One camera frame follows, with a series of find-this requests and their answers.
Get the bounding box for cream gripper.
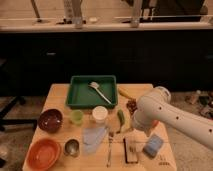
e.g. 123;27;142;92
127;132;139;153

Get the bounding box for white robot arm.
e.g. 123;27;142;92
131;86;213;150

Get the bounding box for orange bowl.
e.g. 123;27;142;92
27;138;61;171

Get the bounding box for blue sponge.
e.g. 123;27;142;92
143;134;164;158

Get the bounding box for orange fruit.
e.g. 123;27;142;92
152;120;159;129

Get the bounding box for silver fork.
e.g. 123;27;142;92
106;131;114;167

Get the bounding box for dark red grapes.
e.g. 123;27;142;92
126;99;137;115

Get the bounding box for light blue cloth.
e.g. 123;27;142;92
82;126;107;154

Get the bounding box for white cup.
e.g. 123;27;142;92
92;106;108;123

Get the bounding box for yellow banana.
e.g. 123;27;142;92
118;88;133;99

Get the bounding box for light green cup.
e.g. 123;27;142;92
70;110;84;125

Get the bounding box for small metal cup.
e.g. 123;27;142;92
64;139;79;157

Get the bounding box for green plastic tray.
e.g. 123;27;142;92
66;75;118;109

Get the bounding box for black office chair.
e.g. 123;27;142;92
0;58;37;132

